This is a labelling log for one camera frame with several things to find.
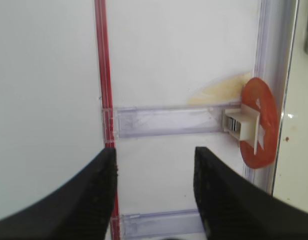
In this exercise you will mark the upper left clear rail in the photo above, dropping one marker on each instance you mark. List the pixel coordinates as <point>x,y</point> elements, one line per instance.
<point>150,121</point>

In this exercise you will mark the left red straw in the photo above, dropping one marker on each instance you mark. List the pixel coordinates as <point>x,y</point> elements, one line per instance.
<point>105,72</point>

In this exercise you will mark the white tomato pusher block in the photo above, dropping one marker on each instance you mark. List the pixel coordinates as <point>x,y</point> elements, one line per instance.
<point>243,124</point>

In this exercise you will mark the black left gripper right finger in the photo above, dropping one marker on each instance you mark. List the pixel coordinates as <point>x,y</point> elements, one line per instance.
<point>231,208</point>

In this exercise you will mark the cream metal tray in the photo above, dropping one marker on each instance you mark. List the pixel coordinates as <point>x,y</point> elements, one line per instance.
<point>291,173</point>

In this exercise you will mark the upright tomato slices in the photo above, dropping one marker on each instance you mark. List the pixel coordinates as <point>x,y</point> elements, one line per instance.
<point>257,95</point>

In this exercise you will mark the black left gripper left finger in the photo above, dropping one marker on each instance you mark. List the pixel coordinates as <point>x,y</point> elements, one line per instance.
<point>79,210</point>

